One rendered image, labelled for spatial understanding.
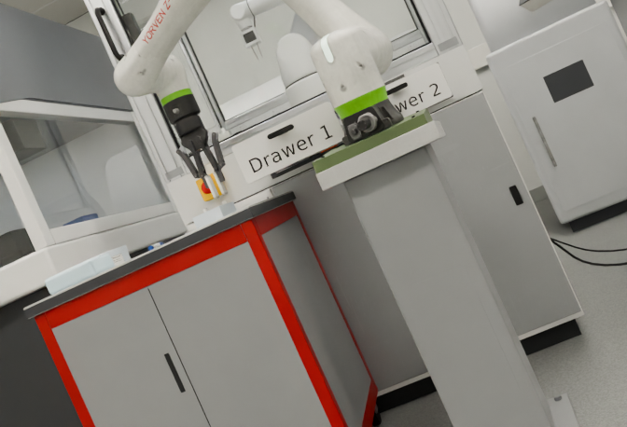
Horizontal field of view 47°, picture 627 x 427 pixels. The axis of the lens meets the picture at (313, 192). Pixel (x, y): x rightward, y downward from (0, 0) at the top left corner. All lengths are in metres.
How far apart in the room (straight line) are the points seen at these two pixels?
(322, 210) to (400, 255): 0.67
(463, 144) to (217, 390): 1.02
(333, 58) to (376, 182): 0.29
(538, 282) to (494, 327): 0.66
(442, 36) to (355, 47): 0.64
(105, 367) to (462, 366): 0.85
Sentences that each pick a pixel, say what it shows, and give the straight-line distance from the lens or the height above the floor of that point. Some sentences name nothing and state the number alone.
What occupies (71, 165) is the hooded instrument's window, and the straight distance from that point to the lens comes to 2.67.
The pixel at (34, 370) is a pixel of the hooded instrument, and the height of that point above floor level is 0.58.
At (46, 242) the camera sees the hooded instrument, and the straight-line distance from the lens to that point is 2.27.
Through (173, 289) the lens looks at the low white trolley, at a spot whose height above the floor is 0.65.
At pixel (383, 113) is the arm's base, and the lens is 1.64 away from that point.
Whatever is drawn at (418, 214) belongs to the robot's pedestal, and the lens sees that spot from 1.59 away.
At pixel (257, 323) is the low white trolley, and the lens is 1.71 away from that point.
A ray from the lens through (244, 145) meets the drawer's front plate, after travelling 1.92.
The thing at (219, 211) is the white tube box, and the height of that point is 0.78.
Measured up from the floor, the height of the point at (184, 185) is 0.92.
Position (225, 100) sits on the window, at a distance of 2.31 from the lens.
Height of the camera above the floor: 0.73
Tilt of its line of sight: level
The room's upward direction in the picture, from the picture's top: 24 degrees counter-clockwise
